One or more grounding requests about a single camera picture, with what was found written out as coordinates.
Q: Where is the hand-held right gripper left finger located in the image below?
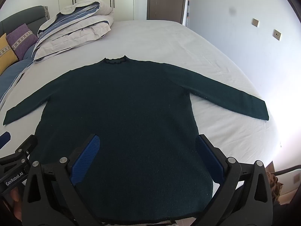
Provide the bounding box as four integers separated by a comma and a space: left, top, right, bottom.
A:
22, 134, 101, 226

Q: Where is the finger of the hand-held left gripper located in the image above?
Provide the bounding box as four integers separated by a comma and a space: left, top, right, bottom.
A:
0, 134, 38, 166
0, 132, 12, 150

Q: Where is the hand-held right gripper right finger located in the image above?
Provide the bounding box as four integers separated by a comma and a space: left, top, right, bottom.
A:
196, 134, 274, 226

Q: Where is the dark green sweater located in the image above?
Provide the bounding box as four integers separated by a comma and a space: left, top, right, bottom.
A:
3, 55, 269, 225

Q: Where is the person's left hand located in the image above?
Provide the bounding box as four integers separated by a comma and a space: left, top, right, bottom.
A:
9, 188, 23, 220

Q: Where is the blue pillow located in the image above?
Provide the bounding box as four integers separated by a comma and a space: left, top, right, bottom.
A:
0, 45, 36, 109

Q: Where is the brown crumpled cloth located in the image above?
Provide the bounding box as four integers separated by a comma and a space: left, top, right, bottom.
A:
268, 172, 284, 203

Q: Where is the yellow patterned pillow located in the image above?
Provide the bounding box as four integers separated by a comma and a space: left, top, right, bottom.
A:
0, 33, 19, 74

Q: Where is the purple patterned pillow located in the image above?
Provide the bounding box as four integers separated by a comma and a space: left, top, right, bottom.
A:
6, 24, 38, 60

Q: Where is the bed with white sheet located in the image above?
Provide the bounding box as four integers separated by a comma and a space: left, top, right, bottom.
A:
0, 20, 281, 226

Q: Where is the folded beige blue striped duvet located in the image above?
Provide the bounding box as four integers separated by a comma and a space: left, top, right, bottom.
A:
33, 0, 115, 63

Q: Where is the grey upholstered headboard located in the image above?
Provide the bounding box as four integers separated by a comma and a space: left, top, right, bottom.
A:
0, 5, 50, 36

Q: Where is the brown wooden door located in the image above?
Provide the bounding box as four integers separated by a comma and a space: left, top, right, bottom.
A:
147, 0, 188, 24

